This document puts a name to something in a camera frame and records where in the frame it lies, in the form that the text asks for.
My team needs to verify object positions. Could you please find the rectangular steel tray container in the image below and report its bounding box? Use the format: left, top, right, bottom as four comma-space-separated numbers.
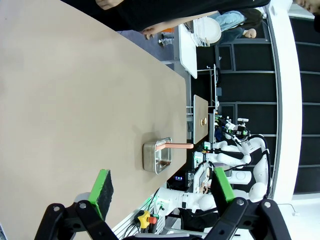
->
142, 136, 174, 175

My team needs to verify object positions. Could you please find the white side table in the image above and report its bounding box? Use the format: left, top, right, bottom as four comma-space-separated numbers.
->
159, 23, 199, 80

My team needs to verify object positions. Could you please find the person's left hand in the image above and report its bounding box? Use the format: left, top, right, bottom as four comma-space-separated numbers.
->
141, 26, 158, 40

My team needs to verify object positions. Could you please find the yellow emergency stop button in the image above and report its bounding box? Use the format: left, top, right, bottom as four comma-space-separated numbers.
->
134, 209, 158, 230

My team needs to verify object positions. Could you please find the person's right hand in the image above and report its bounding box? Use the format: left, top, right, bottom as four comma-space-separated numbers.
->
96, 0, 125, 11

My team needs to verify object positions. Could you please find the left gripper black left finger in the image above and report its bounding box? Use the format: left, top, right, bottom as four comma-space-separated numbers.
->
34, 169, 118, 240

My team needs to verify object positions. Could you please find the person in orange clothes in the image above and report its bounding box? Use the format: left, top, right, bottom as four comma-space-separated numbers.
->
159, 26, 175, 46

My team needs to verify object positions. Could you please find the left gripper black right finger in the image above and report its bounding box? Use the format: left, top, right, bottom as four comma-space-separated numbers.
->
206, 167, 293, 240

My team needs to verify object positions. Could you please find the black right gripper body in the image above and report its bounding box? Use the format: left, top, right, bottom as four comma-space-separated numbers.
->
232, 122, 251, 141

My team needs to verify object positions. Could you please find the white round plate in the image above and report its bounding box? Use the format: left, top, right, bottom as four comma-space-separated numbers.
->
193, 16, 223, 46

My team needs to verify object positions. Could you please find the person in grey-blue shirt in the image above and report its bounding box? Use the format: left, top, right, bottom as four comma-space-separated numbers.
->
214, 8, 263, 29

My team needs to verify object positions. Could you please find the person in printed black t-shirt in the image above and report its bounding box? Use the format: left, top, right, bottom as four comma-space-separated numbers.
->
117, 0, 272, 33

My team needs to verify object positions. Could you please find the brown neighbouring table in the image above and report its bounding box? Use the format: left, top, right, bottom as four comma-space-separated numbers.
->
193, 94, 210, 145

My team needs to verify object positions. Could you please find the white control box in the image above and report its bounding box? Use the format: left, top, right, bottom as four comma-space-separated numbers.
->
192, 163, 213, 187

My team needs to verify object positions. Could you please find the white wire dish rack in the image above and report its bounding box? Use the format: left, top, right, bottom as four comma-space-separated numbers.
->
191, 18, 211, 48

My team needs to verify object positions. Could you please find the person in dark blue shirt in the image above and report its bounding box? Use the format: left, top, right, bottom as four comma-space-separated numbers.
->
219, 26, 258, 45

